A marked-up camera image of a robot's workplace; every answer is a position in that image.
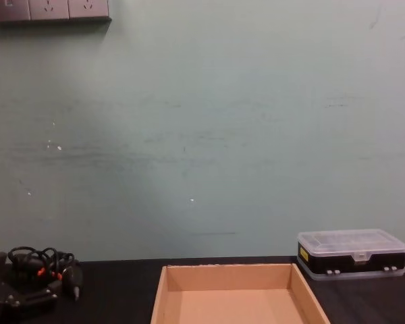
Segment black table cloth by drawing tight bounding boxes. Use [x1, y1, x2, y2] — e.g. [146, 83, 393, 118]
[0, 255, 405, 324]

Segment shallow brown cardboard tray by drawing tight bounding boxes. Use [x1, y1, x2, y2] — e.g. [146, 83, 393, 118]
[150, 263, 331, 324]

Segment clear plastic case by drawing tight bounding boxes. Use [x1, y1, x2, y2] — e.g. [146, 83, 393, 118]
[296, 228, 405, 281]

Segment black corded tool orange parts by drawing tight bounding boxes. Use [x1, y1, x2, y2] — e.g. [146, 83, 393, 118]
[7, 246, 85, 302]

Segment grey wall switch plate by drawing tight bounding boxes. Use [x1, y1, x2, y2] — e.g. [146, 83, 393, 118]
[0, 0, 31, 23]

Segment grey wall socket plate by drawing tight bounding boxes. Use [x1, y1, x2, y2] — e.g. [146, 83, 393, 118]
[67, 0, 110, 19]
[29, 0, 70, 21]

